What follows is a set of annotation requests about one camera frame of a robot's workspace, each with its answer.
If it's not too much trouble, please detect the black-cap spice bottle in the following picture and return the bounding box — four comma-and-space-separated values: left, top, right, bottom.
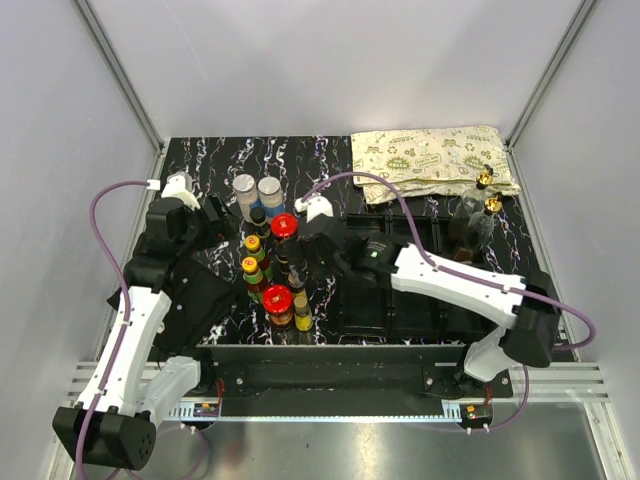
250, 207, 270, 239
275, 245, 291, 277

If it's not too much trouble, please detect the black cloth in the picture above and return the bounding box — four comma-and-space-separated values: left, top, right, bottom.
124, 254, 237, 360

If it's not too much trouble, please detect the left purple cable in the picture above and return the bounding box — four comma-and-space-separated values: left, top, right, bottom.
72, 179, 164, 480

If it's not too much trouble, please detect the black-cap spice bottle middle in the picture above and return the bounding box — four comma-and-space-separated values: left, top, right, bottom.
275, 245, 291, 277

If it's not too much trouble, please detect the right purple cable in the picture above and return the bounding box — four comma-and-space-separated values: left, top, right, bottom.
294, 172, 597, 431

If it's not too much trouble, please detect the red-lid chili sauce jar front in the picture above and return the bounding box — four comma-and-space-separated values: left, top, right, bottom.
262, 285, 294, 328

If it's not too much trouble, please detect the patterned cream folded cloth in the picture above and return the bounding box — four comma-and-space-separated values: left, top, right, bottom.
351, 125, 521, 197

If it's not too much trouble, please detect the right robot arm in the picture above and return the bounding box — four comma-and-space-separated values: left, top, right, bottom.
279, 215, 559, 397

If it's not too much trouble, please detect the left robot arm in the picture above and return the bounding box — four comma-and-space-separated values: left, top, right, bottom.
52, 195, 238, 470

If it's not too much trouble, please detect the purple cable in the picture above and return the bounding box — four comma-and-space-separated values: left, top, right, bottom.
72, 179, 164, 480
294, 172, 597, 431

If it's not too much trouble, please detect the yellow-cap green-label bottle front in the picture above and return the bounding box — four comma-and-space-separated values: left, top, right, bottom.
241, 256, 269, 304

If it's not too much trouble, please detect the black-cap spice bottle rear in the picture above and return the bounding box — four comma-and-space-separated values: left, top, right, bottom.
250, 207, 270, 239

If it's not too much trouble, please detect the left white-lid granule jar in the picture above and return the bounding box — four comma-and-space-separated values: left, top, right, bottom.
232, 173, 261, 222

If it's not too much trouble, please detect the red-lid chili sauce jar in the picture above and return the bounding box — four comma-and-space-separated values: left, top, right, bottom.
262, 285, 294, 328
271, 213, 299, 245

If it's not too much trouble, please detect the yellow-cap green-label bottle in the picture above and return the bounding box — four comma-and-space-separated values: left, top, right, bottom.
244, 235, 272, 276
241, 256, 269, 304

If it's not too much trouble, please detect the black organizer tray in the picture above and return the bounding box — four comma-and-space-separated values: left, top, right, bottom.
335, 214, 495, 344

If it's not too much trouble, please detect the red-lid chili sauce jar rear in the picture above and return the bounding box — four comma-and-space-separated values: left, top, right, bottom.
271, 213, 299, 245

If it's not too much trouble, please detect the white-lid granule jar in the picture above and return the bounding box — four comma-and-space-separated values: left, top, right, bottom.
258, 176, 285, 218
232, 173, 261, 222

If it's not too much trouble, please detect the yellow-label beige-cap bottle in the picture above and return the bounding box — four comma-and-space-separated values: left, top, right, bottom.
287, 272, 307, 297
293, 295, 313, 332

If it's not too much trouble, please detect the yellow-cap green-label bottle rear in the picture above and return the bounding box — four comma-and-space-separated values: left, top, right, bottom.
244, 235, 272, 276

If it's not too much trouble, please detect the right white-lid granule jar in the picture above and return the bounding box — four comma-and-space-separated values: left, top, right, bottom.
258, 176, 285, 218

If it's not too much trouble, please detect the glass oil bottle gold spout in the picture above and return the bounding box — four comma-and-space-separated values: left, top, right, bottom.
448, 164, 494, 244

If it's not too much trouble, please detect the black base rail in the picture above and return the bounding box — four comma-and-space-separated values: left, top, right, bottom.
194, 345, 513, 421

